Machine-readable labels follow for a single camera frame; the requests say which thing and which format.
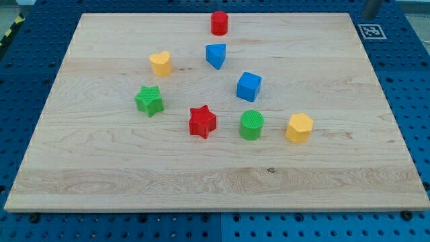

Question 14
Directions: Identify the blue cube block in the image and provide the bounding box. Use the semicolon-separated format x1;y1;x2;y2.
236;72;262;102

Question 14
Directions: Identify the red star block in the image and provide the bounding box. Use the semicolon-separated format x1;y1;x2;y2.
189;105;217;139

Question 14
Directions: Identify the white fiducial marker tag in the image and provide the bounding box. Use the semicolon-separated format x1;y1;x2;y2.
358;24;386;40

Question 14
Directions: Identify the blue triangular prism block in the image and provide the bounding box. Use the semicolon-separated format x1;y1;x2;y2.
206;43;226;70

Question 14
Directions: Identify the yellow black hazard tape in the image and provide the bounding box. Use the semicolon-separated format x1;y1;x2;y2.
1;13;25;48

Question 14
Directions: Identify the yellow heart block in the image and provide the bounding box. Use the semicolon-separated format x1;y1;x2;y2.
149;51;173;77

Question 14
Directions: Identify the green cylinder block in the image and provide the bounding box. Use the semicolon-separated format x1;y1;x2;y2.
239;110;264;140

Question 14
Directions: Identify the green star block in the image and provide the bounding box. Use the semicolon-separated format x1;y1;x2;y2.
134;85;164;117

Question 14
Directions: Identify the red cylinder block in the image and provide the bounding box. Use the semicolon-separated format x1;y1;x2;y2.
210;11;228;36

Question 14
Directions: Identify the yellow hexagon block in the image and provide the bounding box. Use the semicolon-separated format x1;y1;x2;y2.
285;113;314;143

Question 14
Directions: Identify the light wooden board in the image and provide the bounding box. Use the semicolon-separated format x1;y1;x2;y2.
5;13;429;213

